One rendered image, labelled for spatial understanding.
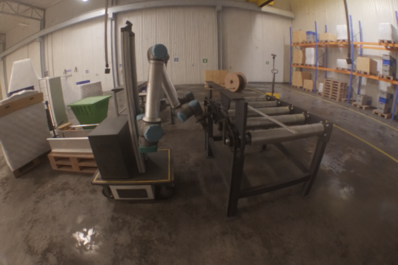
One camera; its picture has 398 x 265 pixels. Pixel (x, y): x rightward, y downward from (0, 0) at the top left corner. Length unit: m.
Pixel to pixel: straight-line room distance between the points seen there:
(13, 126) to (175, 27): 10.80
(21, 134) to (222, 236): 3.44
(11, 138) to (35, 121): 0.60
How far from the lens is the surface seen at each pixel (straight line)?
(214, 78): 9.05
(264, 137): 1.23
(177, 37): 11.76
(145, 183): 1.69
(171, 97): 1.42
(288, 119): 1.70
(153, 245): 1.61
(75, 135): 3.09
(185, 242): 1.58
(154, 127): 1.22
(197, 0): 11.97
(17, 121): 3.46
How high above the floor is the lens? 1.39
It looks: 18 degrees down
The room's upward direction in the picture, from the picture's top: 2 degrees counter-clockwise
